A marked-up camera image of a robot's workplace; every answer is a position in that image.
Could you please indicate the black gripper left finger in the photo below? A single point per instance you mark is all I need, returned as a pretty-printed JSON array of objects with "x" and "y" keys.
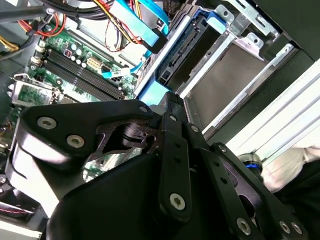
[{"x": 75, "y": 117}]

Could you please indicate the person's left hand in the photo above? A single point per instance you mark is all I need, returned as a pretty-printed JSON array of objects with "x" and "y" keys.
[{"x": 282, "y": 170}]

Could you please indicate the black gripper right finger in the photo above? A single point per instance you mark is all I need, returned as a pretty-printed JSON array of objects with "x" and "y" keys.
[{"x": 225, "y": 175}]

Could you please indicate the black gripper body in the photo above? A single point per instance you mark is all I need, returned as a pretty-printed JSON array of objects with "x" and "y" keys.
[{"x": 112, "y": 207}]

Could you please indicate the hard disk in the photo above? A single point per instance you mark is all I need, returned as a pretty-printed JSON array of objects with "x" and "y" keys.
[{"x": 151, "y": 93}]

